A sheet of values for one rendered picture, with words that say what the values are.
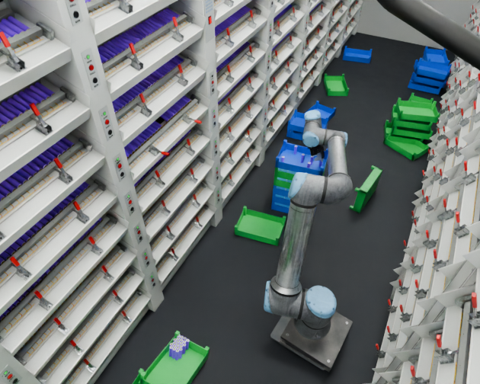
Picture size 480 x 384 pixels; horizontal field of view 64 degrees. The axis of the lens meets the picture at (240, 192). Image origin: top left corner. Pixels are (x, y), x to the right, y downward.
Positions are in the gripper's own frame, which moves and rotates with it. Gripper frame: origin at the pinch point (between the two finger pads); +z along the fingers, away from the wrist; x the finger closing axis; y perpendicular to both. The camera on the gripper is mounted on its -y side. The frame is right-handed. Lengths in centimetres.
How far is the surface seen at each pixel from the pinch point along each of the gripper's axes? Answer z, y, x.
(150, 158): -73, 84, 40
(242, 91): -41, 34, -38
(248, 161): 18, 45, -39
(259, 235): 29, 53, 21
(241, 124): -21, 41, -32
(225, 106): -46, 47, -20
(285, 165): -2.6, 23.2, -1.6
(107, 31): -130, 73, 47
